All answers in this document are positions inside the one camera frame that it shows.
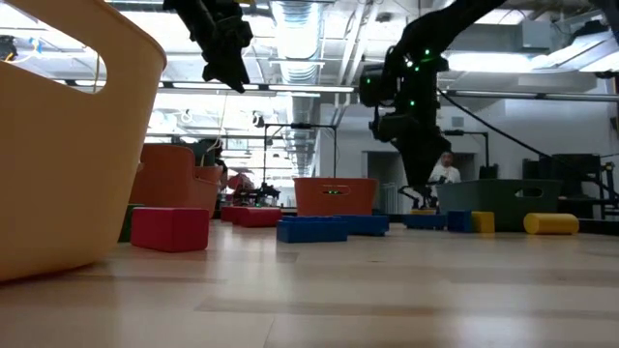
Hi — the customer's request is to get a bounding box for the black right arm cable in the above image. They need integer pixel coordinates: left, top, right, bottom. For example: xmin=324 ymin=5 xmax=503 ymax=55
xmin=436 ymin=88 xmax=619 ymax=198

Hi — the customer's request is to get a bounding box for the white railing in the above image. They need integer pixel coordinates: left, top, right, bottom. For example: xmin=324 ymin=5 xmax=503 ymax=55
xmin=380 ymin=182 xmax=401 ymax=215

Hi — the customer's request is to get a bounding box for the black equipment rack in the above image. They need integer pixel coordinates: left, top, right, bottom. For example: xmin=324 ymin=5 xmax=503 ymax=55
xmin=521 ymin=153 xmax=619 ymax=219

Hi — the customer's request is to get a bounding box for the blue studded cube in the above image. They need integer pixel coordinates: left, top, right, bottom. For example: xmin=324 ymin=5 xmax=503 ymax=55
xmin=446 ymin=210 xmax=474 ymax=234

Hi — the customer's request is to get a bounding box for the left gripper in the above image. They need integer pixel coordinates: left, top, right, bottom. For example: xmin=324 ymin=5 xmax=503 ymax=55
xmin=191 ymin=13 xmax=254 ymax=95

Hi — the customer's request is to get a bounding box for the yellow cylinder block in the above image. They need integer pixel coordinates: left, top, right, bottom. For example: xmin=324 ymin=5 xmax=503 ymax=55
xmin=523 ymin=213 xmax=580 ymax=237

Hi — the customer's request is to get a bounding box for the person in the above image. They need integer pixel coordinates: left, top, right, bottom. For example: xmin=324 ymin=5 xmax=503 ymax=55
xmin=429 ymin=151 xmax=463 ymax=186

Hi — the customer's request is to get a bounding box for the long blue studded brick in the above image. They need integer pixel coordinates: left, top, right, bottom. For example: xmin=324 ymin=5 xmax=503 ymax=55
xmin=277 ymin=216 xmax=349 ymax=245
xmin=336 ymin=214 xmax=391 ymax=238

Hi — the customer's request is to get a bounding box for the dark green plastic bin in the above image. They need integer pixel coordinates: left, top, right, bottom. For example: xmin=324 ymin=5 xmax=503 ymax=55
xmin=436 ymin=179 xmax=565 ymax=233

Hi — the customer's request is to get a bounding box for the long red block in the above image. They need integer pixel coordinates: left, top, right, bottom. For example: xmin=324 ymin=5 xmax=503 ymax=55
xmin=231 ymin=207 xmax=283 ymax=229

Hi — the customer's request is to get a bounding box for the red background object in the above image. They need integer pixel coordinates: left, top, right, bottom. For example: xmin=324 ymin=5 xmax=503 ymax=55
xmin=225 ymin=172 xmax=256 ymax=207

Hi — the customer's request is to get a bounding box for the black table edge rail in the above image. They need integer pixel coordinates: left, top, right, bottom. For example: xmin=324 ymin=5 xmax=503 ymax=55
xmin=280 ymin=207 xmax=619 ymax=237

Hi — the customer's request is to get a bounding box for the yellow cube block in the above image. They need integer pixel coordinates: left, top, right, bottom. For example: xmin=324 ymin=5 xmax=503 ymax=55
xmin=471 ymin=211 xmax=496 ymax=235

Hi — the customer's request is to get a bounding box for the yellow plastic bin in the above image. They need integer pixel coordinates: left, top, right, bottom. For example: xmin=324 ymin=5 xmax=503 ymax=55
xmin=0 ymin=0 xmax=168 ymax=284

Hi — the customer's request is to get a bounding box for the orange plastic bin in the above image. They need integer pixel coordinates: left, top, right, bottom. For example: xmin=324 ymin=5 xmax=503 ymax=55
xmin=128 ymin=143 xmax=224 ymax=219
xmin=293 ymin=177 xmax=379 ymax=218

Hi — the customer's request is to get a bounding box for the green block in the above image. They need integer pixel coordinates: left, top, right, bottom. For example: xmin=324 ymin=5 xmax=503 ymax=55
xmin=118 ymin=203 xmax=145 ymax=244

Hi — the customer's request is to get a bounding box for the white LED light tube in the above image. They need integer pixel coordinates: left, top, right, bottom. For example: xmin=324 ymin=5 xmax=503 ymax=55
xmin=172 ymin=82 xmax=261 ymax=91
xmin=268 ymin=84 xmax=355 ymax=94

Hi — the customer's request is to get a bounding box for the black gantry frame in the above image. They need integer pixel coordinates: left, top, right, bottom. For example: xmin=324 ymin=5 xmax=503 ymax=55
xmin=443 ymin=130 xmax=490 ymax=181
xmin=262 ymin=123 xmax=339 ymax=194

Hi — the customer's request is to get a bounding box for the silver ribbed ceiling duct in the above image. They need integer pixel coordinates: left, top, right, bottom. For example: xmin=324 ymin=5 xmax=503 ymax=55
xmin=269 ymin=0 xmax=324 ymax=128

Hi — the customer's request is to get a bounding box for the large red rectangular block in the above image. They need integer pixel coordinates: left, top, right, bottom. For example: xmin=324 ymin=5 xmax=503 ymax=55
xmin=131 ymin=207 xmax=211 ymax=254

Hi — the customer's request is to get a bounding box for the blue block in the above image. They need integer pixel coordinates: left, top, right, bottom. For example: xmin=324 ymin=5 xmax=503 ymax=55
xmin=403 ymin=214 xmax=449 ymax=231

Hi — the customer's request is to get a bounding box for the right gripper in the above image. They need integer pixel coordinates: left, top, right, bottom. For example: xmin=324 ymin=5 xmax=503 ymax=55
xmin=369 ymin=111 xmax=454 ymax=189

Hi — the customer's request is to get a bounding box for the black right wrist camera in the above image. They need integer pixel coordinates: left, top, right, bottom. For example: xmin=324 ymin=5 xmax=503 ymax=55
xmin=358 ymin=67 xmax=391 ymax=108

